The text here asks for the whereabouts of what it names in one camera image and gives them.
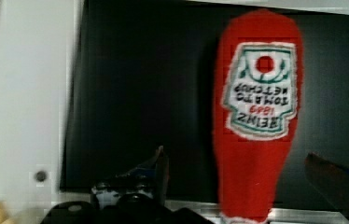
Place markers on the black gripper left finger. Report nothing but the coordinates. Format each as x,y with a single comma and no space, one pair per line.
149,178

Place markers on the yellow toy banana bunch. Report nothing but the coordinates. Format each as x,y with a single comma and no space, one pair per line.
5,218

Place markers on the red plush ketchup bottle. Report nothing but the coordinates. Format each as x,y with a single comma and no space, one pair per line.
257,92

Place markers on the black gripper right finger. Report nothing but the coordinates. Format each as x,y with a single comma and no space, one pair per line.
331,180

